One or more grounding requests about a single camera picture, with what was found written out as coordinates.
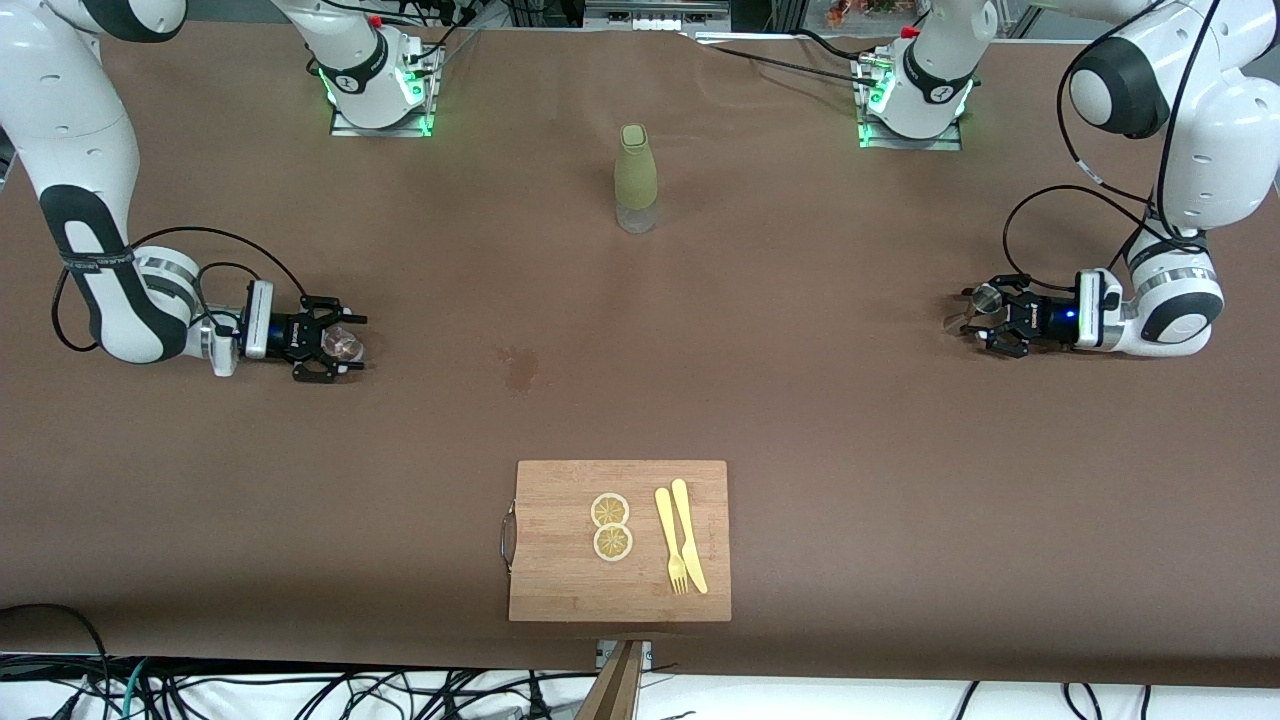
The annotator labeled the brown table cover sheet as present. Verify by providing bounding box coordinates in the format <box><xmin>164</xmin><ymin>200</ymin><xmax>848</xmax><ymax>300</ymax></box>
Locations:
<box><xmin>0</xmin><ymin>18</ymin><xmax>1280</xmax><ymax>691</ymax></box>

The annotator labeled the yellow plastic knife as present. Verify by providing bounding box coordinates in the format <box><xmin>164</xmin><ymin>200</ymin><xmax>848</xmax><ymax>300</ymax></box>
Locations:
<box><xmin>671</xmin><ymin>478</ymin><xmax>709</xmax><ymax>595</ymax></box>

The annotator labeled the wooden cutting board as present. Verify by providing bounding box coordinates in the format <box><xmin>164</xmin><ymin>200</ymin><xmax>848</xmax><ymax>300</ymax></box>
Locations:
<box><xmin>500</xmin><ymin>459</ymin><xmax>733</xmax><ymax>623</ymax></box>

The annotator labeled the steel jigger measuring cup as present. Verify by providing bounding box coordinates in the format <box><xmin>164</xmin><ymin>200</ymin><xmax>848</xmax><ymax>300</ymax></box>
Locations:
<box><xmin>944</xmin><ymin>283</ymin><xmax>1004</xmax><ymax>336</ymax></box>

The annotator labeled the yellow plastic fork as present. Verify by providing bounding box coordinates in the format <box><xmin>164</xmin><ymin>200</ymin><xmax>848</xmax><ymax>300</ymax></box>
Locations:
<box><xmin>654</xmin><ymin>487</ymin><xmax>690</xmax><ymax>596</ymax></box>

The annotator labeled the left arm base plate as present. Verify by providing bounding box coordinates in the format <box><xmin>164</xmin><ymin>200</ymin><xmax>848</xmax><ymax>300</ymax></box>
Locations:
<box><xmin>856</xmin><ymin>52</ymin><xmax>964</xmax><ymax>152</ymax></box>

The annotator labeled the metal post bracket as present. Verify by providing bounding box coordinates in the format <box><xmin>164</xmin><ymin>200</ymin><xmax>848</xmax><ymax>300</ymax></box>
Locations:
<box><xmin>596</xmin><ymin>640</ymin><xmax>653</xmax><ymax>673</ymax></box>

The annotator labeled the black base power cable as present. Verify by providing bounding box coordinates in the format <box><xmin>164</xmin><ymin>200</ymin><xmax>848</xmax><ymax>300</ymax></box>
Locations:
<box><xmin>700</xmin><ymin>28</ymin><xmax>881</xmax><ymax>89</ymax></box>

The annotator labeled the teal cable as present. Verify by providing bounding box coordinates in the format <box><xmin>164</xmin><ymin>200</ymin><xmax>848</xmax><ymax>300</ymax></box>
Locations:
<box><xmin>118</xmin><ymin>658</ymin><xmax>151</xmax><ymax>720</ymax></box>

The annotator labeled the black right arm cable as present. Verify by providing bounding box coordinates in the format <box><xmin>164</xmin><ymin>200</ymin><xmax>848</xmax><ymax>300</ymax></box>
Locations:
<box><xmin>50</xmin><ymin>226</ymin><xmax>313</xmax><ymax>353</ymax></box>

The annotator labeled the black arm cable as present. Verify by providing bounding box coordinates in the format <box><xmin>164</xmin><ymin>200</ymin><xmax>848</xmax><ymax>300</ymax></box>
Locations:
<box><xmin>50</xmin><ymin>226</ymin><xmax>313</xmax><ymax>353</ymax></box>
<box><xmin>1003</xmin><ymin>0</ymin><xmax>1226</xmax><ymax>293</ymax></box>

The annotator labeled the black looped floor cable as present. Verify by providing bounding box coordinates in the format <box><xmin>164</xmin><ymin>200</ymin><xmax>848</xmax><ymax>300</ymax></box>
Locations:
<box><xmin>0</xmin><ymin>603</ymin><xmax>113</xmax><ymax>720</ymax></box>

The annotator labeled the grey metal box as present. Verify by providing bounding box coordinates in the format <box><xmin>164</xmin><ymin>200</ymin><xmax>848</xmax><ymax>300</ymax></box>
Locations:
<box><xmin>585</xmin><ymin>0</ymin><xmax>731</xmax><ymax>31</ymax></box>

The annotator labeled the green sleeved glass bottle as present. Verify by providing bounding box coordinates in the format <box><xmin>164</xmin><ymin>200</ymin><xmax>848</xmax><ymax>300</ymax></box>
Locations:
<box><xmin>614</xmin><ymin>123</ymin><xmax>659</xmax><ymax>235</ymax></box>

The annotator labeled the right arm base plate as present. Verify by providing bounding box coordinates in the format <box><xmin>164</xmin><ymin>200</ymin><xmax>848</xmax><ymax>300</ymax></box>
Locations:
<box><xmin>328</xmin><ymin>38</ymin><xmax>438</xmax><ymax>138</ymax></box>

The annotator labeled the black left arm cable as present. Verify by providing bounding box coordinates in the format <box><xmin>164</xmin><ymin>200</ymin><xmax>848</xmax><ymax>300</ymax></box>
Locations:
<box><xmin>1003</xmin><ymin>0</ymin><xmax>1226</xmax><ymax>293</ymax></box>

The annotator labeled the wooden post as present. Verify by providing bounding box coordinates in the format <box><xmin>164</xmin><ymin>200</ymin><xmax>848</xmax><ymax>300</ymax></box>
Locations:
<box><xmin>575</xmin><ymin>640</ymin><xmax>644</xmax><ymax>720</ymax></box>

